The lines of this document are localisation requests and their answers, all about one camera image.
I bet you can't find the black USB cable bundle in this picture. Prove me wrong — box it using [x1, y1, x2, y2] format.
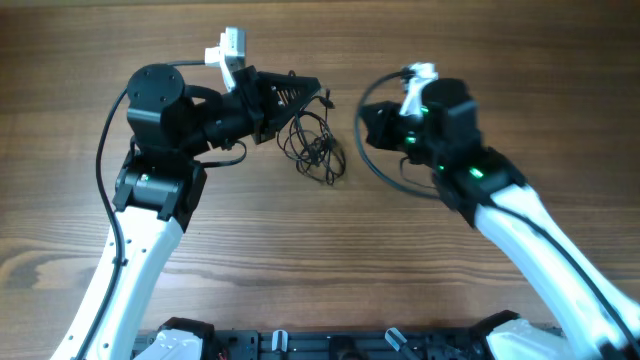
[276, 87, 347, 187]

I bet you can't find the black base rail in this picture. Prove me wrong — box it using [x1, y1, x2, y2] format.
[132, 327, 566, 360]

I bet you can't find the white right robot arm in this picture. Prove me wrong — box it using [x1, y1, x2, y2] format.
[354, 71, 639, 359]

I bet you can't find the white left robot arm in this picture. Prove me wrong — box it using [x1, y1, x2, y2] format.
[53, 63, 321, 359]

